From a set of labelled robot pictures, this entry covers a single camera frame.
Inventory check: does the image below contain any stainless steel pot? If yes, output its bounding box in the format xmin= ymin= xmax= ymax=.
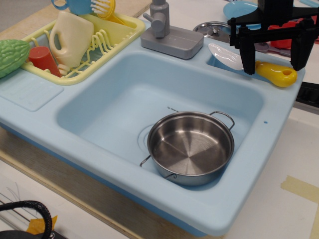
xmin=141 ymin=111 xmax=235 ymax=186

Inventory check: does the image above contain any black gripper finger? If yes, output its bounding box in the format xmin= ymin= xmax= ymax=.
xmin=291 ymin=18 xmax=317 ymax=71
xmin=238 ymin=26 xmax=255 ymax=75

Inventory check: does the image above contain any steel pot lid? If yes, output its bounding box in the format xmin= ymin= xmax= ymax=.
xmin=193 ymin=21 xmax=231 ymax=43

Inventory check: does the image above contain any cream plastic detergent bottle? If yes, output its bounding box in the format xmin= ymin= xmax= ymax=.
xmin=49 ymin=11 xmax=94 ymax=76

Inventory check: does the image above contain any black braided cable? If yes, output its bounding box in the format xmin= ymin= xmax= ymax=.
xmin=0 ymin=200 xmax=53 ymax=239

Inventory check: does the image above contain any toy knife yellow handle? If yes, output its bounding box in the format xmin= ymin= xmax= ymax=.
xmin=208 ymin=43 xmax=298 ymax=88

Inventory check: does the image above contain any light blue plate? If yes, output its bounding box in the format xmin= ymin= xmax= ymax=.
xmin=223 ymin=0 xmax=258 ymax=20

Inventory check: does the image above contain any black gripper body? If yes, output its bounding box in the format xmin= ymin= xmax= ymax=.
xmin=227 ymin=7 xmax=319 ymax=47

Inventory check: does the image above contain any yellow tape piece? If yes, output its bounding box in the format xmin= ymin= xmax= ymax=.
xmin=26 ymin=219 xmax=45 ymax=235

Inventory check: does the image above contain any red plastic cup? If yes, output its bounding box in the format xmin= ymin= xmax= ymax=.
xmin=28 ymin=46 xmax=61 ymax=77

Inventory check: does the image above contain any green bitter gourd toy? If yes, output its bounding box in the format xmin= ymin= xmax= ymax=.
xmin=0 ymin=39 xmax=31 ymax=78

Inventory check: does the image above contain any grey toy faucet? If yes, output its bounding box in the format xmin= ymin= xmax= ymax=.
xmin=141 ymin=0 xmax=204 ymax=59

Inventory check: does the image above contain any blue toy cup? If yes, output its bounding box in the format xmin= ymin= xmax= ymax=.
xmin=51 ymin=0 xmax=93 ymax=15

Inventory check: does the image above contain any yellow dish rack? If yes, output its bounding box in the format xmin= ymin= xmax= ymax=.
xmin=22 ymin=14 xmax=145 ymax=85

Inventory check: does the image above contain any grey toy spoon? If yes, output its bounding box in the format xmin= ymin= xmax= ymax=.
xmin=254 ymin=42 xmax=291 ymax=57

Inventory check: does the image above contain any masking tape strip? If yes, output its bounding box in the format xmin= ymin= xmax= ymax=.
xmin=281 ymin=176 xmax=319 ymax=204

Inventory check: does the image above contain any black object right edge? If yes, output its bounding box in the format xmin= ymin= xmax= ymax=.
xmin=296 ymin=82 xmax=319 ymax=108

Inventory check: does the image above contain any yellow dish brush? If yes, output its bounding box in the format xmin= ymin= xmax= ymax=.
xmin=90 ymin=0 xmax=126 ymax=26

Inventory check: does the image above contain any red toy mug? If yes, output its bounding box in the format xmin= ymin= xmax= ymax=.
xmin=268 ymin=21 xmax=297 ymax=49

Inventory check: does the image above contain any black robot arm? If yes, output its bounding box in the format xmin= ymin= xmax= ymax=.
xmin=227 ymin=0 xmax=319 ymax=75

